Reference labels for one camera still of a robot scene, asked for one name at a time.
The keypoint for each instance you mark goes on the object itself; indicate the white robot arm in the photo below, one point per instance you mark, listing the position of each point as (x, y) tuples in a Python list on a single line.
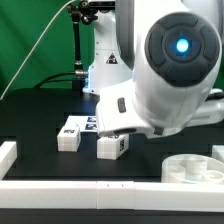
[(174, 49)]

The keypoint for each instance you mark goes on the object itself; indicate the white front fence rail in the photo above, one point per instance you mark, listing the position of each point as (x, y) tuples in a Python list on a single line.
[(111, 195)]

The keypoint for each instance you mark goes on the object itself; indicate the white marker sheet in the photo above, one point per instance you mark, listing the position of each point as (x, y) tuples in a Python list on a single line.
[(86, 123)]

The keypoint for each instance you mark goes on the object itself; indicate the white left fence rail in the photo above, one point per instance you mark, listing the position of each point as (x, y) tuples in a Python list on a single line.
[(8, 155)]

